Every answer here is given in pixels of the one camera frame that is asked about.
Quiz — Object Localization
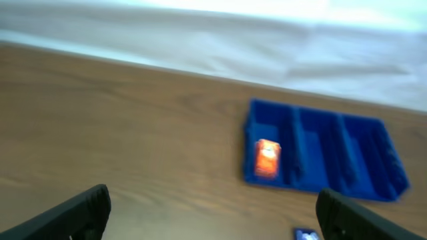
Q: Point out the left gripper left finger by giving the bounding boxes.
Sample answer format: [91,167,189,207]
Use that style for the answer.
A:
[0,183,112,240]

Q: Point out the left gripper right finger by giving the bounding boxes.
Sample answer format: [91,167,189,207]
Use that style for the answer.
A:
[315,188,427,240]

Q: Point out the blue candy pack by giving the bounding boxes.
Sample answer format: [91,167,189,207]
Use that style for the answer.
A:
[293,227,321,240]

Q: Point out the orange candy box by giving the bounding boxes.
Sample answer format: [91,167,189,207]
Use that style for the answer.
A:
[254,139,282,179]

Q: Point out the blue tray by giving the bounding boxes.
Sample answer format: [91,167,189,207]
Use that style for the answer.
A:
[242,98,410,203]

